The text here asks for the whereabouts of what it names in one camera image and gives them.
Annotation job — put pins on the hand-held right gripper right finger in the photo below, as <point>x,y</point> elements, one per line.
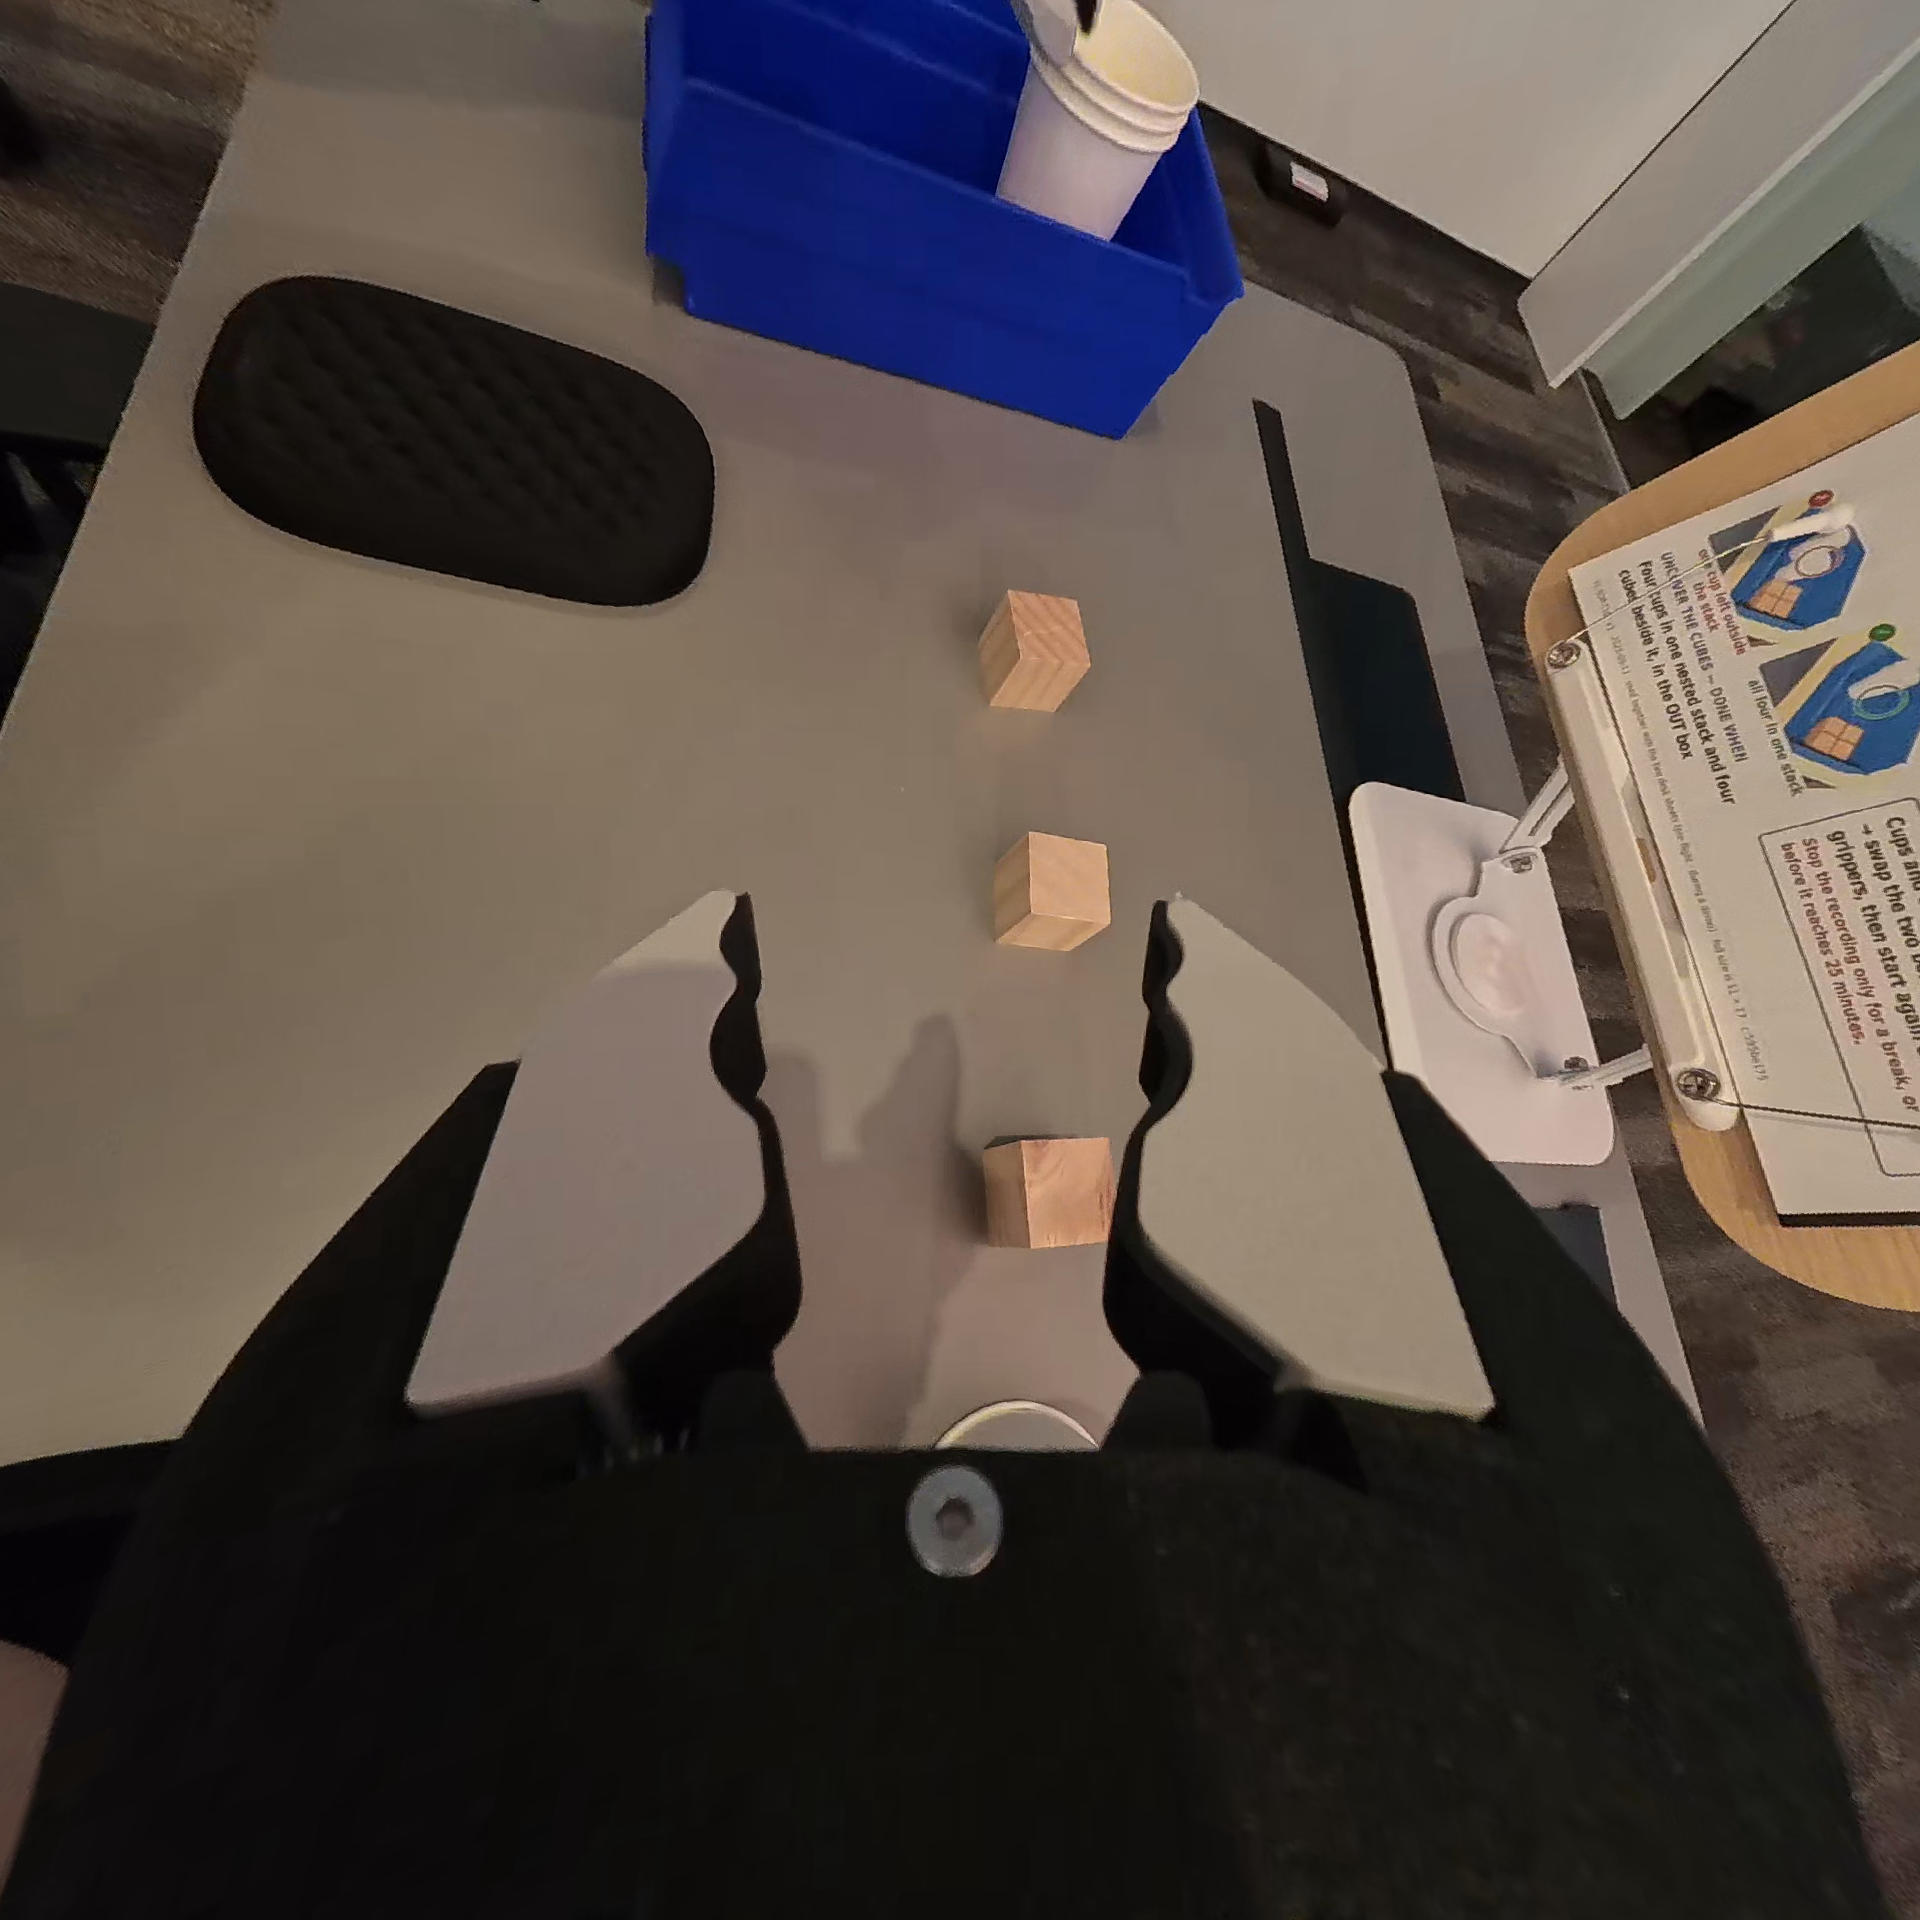
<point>1275,1199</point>

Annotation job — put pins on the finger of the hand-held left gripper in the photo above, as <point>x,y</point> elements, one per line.
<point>1058,15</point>

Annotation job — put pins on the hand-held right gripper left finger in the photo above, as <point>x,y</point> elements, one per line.
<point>601,1185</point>

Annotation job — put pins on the white paper cup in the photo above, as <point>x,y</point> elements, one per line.
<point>1134,68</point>
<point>1179,123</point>
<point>1066,166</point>
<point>1017,1424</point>

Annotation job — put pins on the blue plastic bin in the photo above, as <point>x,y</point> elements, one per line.
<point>900,269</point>

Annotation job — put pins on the wooden cube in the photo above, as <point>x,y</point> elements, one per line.
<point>1051,892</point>
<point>1032,653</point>
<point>1046,1193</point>

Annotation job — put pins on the black power adapter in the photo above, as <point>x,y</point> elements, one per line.
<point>1302,186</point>

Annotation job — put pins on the white stand base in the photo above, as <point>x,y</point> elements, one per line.
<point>1424,901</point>

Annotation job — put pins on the dark desk panel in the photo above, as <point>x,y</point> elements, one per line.
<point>1373,675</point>

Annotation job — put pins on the printed instruction sheet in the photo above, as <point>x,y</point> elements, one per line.
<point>1800,779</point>

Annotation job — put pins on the white cabinet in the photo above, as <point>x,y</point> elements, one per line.
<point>1725,226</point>

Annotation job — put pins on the black padded wrist rest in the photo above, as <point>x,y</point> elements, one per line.
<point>451,442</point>

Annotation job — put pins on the round wooden table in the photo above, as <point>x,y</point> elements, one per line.
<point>1649,494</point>

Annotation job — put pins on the black chair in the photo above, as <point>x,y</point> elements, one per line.
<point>61,376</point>

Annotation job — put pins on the white sheet holder frame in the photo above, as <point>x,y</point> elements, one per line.
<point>1627,870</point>

